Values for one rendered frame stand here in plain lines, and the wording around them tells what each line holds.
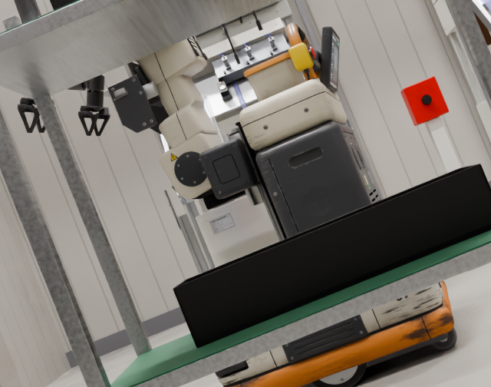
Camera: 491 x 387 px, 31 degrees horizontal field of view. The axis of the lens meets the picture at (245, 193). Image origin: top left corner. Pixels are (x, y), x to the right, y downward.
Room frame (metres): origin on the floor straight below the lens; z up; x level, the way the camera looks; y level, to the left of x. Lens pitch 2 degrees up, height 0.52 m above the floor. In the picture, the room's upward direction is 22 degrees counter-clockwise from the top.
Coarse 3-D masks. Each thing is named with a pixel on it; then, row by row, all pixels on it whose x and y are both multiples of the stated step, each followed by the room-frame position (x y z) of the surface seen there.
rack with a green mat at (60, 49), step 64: (128, 0) 1.43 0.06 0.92; (192, 0) 1.58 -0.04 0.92; (256, 0) 1.78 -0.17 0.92; (0, 64) 1.49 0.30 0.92; (64, 64) 1.67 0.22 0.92; (0, 128) 1.43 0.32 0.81; (448, 256) 1.42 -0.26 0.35; (64, 320) 1.43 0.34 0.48; (128, 320) 1.85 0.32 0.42; (320, 320) 1.41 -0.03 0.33; (128, 384) 1.46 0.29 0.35
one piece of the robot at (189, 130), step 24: (168, 48) 2.67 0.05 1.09; (192, 48) 2.67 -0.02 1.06; (144, 72) 2.69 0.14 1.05; (168, 72) 2.67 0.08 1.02; (192, 72) 2.77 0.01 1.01; (168, 96) 2.69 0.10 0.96; (192, 96) 2.68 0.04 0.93; (168, 120) 2.65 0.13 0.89; (192, 120) 2.64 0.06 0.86; (168, 144) 2.67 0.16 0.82; (192, 144) 2.64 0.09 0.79; (216, 144) 2.74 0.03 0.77; (168, 168) 2.66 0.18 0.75; (192, 168) 2.65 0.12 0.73; (192, 192) 2.65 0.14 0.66
